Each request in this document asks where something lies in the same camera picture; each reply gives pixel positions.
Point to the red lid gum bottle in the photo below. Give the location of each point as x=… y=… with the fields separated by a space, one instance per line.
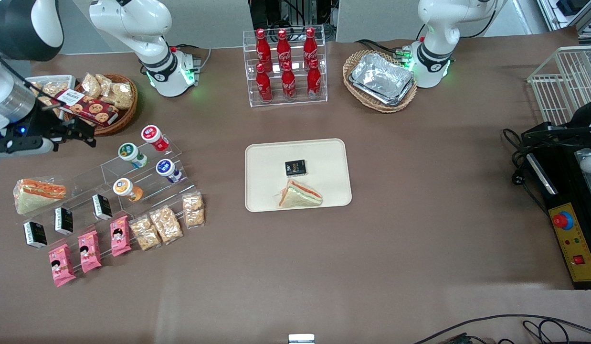
x=153 y=135

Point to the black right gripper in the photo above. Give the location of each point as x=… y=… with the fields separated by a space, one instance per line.
x=41 y=124

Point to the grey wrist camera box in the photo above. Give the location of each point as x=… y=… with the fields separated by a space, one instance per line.
x=23 y=145

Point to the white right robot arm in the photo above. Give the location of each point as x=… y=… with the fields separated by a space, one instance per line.
x=152 y=28

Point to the black gum box gold print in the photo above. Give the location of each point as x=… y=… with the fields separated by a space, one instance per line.
x=295 y=167

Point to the black white small carton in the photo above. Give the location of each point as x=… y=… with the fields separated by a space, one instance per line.
x=102 y=207
x=64 y=220
x=35 y=234

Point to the round wicker basket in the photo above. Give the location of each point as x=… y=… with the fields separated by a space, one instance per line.
x=126 y=118

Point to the oval wicker basket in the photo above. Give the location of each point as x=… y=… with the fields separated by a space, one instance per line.
x=357 y=98

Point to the wrapped triangle sandwich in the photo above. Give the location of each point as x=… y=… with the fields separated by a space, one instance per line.
x=300 y=197
x=37 y=196

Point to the dark red cookie box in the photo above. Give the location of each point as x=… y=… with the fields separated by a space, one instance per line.
x=97 y=112

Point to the clear acrylic bottle rack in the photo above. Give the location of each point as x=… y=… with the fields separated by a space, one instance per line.
x=298 y=102

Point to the black equipment rack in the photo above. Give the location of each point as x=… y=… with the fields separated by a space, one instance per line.
x=295 y=12

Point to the green lid gum bottle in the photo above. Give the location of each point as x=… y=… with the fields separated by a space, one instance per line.
x=129 y=152

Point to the clear acrylic stepped display stand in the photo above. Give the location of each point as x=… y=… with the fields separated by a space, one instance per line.
x=109 y=170

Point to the red cola bottle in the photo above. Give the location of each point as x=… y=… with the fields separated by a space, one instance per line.
x=264 y=86
x=314 y=81
x=263 y=48
x=289 y=85
x=283 y=48
x=310 y=47

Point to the cream plastic tray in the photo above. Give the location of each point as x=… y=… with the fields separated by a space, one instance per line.
x=324 y=162

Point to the black sealing machine yellow panel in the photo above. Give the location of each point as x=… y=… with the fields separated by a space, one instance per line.
x=570 y=210

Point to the aluminium frame shelf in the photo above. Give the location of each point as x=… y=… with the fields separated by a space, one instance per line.
x=570 y=12

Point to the pink snack packet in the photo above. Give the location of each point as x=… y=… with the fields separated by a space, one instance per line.
x=89 y=252
x=120 y=236
x=61 y=265

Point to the blue lid gum bottle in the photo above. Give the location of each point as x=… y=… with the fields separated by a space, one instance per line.
x=166 y=169

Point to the aluminium foil tray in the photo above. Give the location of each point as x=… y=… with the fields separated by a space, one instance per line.
x=381 y=79

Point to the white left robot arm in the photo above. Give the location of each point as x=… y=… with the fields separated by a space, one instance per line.
x=436 y=43

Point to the white plastic container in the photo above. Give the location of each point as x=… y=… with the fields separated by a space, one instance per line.
x=68 y=80

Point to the orange lid gum bottle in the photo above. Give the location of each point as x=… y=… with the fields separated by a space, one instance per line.
x=124 y=188

